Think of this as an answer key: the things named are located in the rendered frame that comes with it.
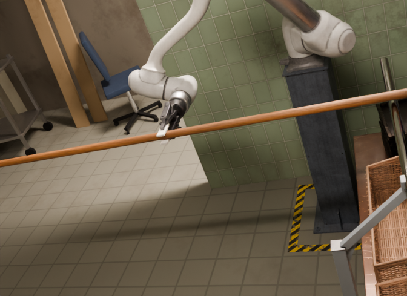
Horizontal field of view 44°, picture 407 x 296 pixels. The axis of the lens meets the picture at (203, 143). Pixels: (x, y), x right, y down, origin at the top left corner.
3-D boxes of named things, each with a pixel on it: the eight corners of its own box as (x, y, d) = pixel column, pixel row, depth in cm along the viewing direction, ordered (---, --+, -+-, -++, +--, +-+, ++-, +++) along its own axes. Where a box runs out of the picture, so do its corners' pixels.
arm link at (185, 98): (194, 106, 210) (191, 114, 205) (174, 111, 213) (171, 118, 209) (187, 88, 206) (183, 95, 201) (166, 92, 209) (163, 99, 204)
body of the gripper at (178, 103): (182, 95, 202) (177, 108, 194) (189, 114, 206) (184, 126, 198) (165, 99, 204) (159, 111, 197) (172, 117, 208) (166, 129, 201)
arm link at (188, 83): (191, 112, 212) (161, 106, 213) (199, 94, 225) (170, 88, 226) (194, 91, 206) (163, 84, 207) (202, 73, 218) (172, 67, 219)
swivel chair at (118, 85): (167, 100, 508) (131, 14, 462) (161, 126, 465) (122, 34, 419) (118, 114, 519) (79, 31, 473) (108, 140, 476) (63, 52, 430)
